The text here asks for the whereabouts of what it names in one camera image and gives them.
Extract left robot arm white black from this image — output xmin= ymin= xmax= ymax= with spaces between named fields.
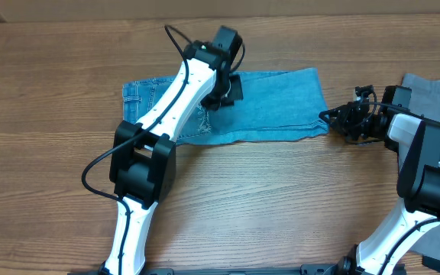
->
xmin=99 ymin=26 xmax=245 ymax=274

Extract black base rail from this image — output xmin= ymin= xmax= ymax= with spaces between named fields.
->
xmin=66 ymin=263 xmax=408 ymax=275

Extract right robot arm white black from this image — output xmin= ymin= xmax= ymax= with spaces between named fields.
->
xmin=319 ymin=86 xmax=440 ymax=274

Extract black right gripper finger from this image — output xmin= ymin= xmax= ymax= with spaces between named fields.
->
xmin=319 ymin=108 xmax=340 ymax=119
xmin=322 ymin=117 xmax=341 ymax=130

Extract light blue denim jeans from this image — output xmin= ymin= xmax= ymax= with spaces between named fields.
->
xmin=121 ymin=67 xmax=330 ymax=147

